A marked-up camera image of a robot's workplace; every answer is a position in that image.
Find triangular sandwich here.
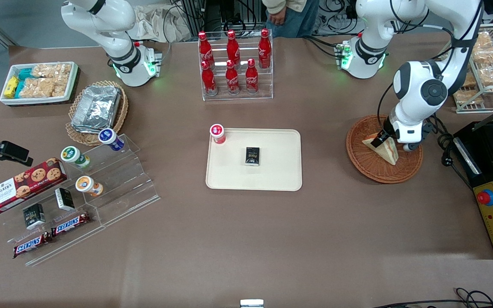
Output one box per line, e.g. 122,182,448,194
362,132,399,166

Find brown round wicker basket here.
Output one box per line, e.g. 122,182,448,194
346,114,424,184

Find light oval wicker basket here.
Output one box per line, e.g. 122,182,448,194
65,80,129,146

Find cream plastic tray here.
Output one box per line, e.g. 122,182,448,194
205,128,303,192

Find red Walkers cookie box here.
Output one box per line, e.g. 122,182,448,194
0,157,68,214

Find white rectangular plastic bin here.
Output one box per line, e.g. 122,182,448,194
0,62,79,106

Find green lid yogurt cup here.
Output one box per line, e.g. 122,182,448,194
61,146,91,168

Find small black box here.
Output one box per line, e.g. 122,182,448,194
55,187,75,211
23,203,46,230
245,147,261,166

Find yellow snack pack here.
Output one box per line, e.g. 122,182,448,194
4,76,19,98

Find orange lid yogurt cup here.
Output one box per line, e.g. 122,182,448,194
75,176,104,197

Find Snickers chocolate bar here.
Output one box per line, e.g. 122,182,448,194
13,232,52,258
51,212,91,237

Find stack of foil trays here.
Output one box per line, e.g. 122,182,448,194
71,85,122,134

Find blue lid yogurt cup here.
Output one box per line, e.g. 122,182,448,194
98,128,125,151

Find clear acrylic stepped stand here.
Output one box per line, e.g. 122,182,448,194
0,134,160,267

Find clear acrylic bottle rack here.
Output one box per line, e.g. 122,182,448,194
198,29,273,101

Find red cola bottle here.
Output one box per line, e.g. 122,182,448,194
245,59,259,94
227,30,241,64
258,29,271,69
198,31,214,65
225,60,240,95
201,61,218,96

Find person in beige jacket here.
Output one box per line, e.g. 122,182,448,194
263,0,320,38

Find red lid yogurt cup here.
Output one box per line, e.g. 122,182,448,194
210,124,226,145

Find crumpled beige cloth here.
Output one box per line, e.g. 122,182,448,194
133,5,192,43

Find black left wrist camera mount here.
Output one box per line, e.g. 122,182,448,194
403,121,435,153

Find black power cable with plug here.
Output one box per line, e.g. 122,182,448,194
430,115,474,189

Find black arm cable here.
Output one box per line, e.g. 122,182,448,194
377,0,483,129

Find tangled black cables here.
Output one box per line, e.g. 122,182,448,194
304,0,360,47

